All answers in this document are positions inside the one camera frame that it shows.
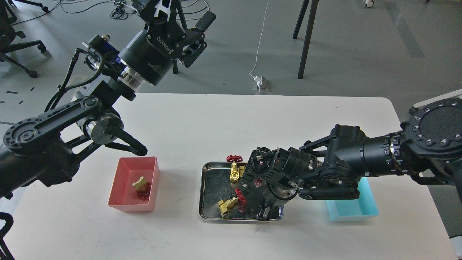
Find black office chair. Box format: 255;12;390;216
0;0;50;78

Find white cable on floor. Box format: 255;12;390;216
249;0;270;78

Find light blue plastic box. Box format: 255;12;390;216
326;177;379;222

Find pink plastic box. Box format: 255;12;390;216
108;157;160;212

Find stainless steel tray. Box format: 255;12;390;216
199;161;266;224

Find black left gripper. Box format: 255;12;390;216
118;0;216;86

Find black stand legs right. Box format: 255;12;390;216
292;0;319;79

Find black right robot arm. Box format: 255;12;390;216
240;97;462;221

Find white power adapter on floor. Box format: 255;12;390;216
253;76;272;91

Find tangled cables on floor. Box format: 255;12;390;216
54;0;211;21

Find brass valve red handwheel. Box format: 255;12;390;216
132;176;152;201

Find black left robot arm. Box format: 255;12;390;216
0;0;216;199

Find brass valve on tray rim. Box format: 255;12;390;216
226;155;245;183

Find brass valve tray front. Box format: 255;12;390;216
217;188;249;218

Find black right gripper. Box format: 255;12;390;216
240;147;289;221

